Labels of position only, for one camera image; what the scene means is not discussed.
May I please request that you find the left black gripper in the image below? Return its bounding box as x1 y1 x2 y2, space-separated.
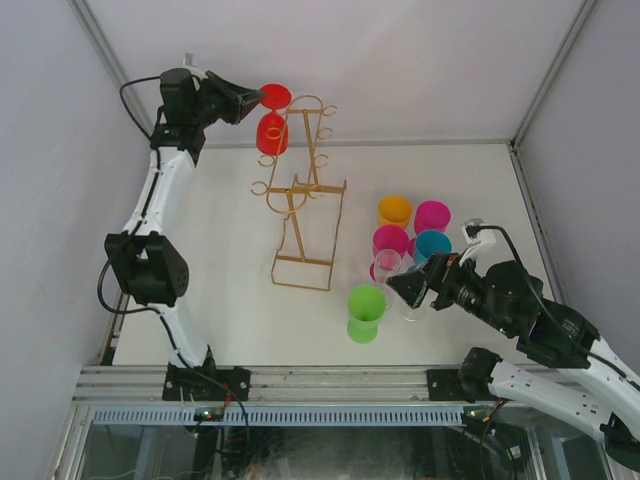
189 71 264 129

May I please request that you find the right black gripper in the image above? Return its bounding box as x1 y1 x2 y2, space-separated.
386 248 514 336

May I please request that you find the clear wine glass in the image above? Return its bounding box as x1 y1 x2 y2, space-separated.
398 299 425 322
374 249 402 305

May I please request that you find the red plastic wine glass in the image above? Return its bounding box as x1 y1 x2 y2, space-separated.
256 83 292 156

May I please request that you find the cyan plastic wine glass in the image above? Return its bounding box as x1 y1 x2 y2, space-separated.
408 230 452 272

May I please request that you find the green plastic wine glass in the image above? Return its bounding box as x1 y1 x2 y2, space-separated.
347 285 386 344

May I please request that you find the magenta wine glass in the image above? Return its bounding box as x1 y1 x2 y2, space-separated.
410 200 451 242
370 225 409 282

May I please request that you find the orange plastic wine glass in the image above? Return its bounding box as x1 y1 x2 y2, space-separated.
377 195 413 229

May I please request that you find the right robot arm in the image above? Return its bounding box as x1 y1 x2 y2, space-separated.
386 254 639 470

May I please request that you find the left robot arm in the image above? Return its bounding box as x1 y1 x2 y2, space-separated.
96 67 265 400

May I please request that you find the right green led board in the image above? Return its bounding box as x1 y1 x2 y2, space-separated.
462 405 495 437

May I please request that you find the green led board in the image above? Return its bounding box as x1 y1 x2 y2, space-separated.
194 407 225 422
462 405 495 437

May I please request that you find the left green led board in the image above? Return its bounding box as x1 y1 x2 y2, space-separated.
194 407 225 422

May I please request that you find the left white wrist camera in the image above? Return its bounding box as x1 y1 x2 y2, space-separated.
182 53 207 80

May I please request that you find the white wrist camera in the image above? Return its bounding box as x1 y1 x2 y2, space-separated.
182 53 207 80
460 218 496 264

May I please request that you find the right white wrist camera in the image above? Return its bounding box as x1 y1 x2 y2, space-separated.
460 218 496 264

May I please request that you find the right black base bracket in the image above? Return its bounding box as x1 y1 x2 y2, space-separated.
426 368 478 403

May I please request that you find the black base bracket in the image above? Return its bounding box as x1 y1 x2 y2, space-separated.
426 368 478 403
162 364 251 402

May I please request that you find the gold wire glass rack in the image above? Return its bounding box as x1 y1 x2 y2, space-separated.
251 94 347 292

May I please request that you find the left camera black cable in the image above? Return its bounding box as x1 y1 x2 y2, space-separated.
97 75 176 351

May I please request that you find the camera black cable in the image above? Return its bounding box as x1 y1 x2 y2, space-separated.
97 75 176 351
467 224 640 391

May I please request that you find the right aluminium frame post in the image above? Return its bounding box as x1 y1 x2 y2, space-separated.
509 0 600 149

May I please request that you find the aluminium frame post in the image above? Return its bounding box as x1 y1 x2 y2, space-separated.
509 0 600 149
67 0 158 151

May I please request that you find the right camera black cable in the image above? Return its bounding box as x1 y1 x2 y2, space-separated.
467 224 640 391

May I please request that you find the left aluminium frame post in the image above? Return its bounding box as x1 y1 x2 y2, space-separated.
67 0 158 151

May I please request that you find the left black base bracket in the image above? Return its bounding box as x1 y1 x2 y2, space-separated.
162 364 251 402

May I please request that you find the blue slotted cable duct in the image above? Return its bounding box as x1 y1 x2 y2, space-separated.
92 405 464 427

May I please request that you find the aluminium front rail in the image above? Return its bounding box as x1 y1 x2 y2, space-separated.
72 365 453 406

